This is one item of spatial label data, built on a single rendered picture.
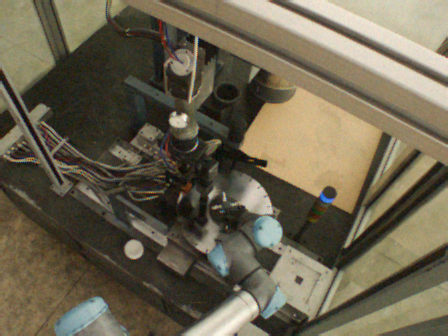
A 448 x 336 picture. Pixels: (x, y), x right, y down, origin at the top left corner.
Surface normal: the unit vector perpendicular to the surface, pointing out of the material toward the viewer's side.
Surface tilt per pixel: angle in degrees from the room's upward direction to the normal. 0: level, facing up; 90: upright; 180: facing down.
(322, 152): 0
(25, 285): 0
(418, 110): 90
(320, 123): 0
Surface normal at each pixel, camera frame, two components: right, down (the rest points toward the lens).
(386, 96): -0.52, 0.71
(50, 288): 0.08, -0.51
